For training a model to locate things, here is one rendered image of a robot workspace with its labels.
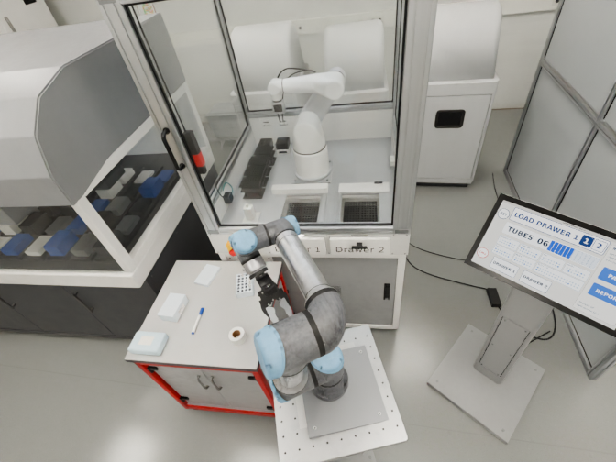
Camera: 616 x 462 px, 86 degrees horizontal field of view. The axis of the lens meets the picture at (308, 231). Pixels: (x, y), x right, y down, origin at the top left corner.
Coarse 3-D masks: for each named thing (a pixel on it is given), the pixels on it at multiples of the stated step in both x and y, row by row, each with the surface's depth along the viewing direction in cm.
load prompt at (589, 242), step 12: (516, 216) 126; (528, 216) 124; (540, 216) 121; (540, 228) 121; (552, 228) 119; (564, 228) 117; (564, 240) 117; (576, 240) 115; (588, 240) 113; (600, 240) 111; (600, 252) 111
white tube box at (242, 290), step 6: (240, 276) 169; (246, 276) 168; (240, 282) 166; (246, 282) 166; (252, 282) 165; (240, 288) 163; (246, 288) 163; (252, 288) 163; (240, 294) 162; (246, 294) 162; (252, 294) 163
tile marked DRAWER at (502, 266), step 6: (492, 258) 130; (498, 258) 129; (492, 264) 130; (498, 264) 129; (504, 264) 128; (510, 264) 127; (498, 270) 129; (504, 270) 128; (510, 270) 127; (516, 270) 125; (510, 276) 127
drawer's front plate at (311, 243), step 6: (306, 240) 164; (312, 240) 163; (318, 240) 163; (324, 240) 164; (270, 246) 170; (276, 246) 170; (306, 246) 167; (312, 246) 166; (318, 246) 166; (324, 246) 165; (276, 252) 173; (312, 252) 170; (318, 252) 169; (324, 252) 168
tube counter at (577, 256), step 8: (536, 240) 122; (544, 240) 120; (552, 240) 119; (544, 248) 120; (552, 248) 119; (560, 248) 117; (568, 248) 116; (576, 248) 115; (560, 256) 117; (568, 256) 116; (576, 256) 115; (584, 256) 113; (592, 256) 112; (584, 264) 113; (592, 264) 112
